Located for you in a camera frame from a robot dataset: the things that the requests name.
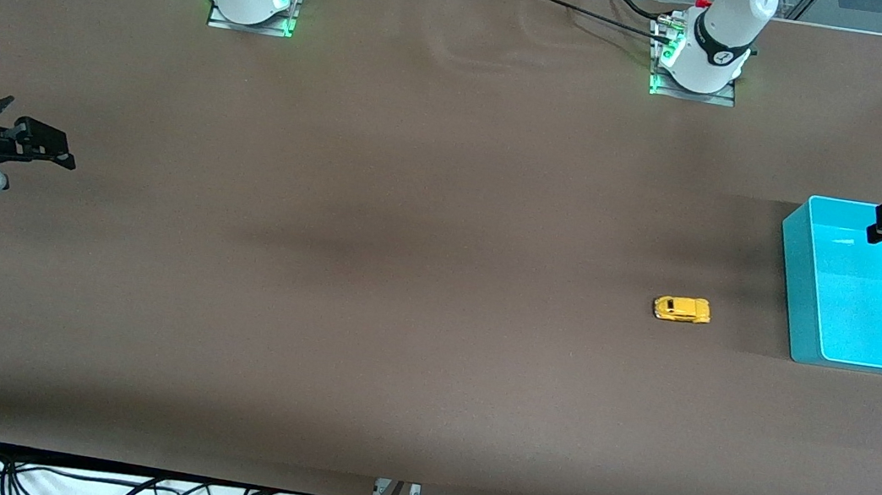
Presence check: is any yellow beetle toy car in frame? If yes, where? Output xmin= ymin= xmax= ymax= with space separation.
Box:
xmin=651 ymin=292 xmax=714 ymax=327

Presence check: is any teal plastic storage bin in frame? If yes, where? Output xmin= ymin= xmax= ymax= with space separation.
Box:
xmin=764 ymin=192 xmax=882 ymax=374

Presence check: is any brown table cover sheet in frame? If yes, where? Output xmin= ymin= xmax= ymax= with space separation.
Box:
xmin=0 ymin=0 xmax=882 ymax=495

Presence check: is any curved black table cable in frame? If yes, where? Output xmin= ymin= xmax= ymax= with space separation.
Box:
xmin=604 ymin=0 xmax=672 ymax=23

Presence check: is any black floor cable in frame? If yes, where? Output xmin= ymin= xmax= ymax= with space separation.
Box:
xmin=114 ymin=471 xmax=170 ymax=495

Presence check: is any long black table cable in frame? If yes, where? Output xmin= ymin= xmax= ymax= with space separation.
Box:
xmin=505 ymin=0 xmax=678 ymax=42

